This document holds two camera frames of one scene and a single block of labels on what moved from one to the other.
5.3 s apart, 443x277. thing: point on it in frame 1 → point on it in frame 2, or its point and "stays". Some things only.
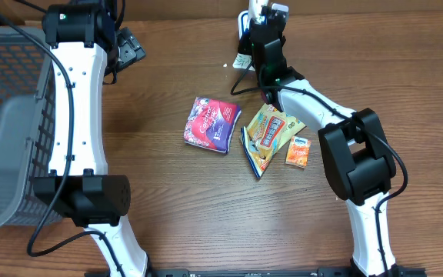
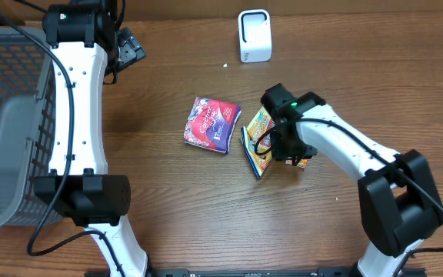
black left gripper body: [130, 51] stays
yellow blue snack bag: [265, 132] stays
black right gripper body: [279, 33] → [288, 146]
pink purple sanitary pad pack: [212, 123] stays
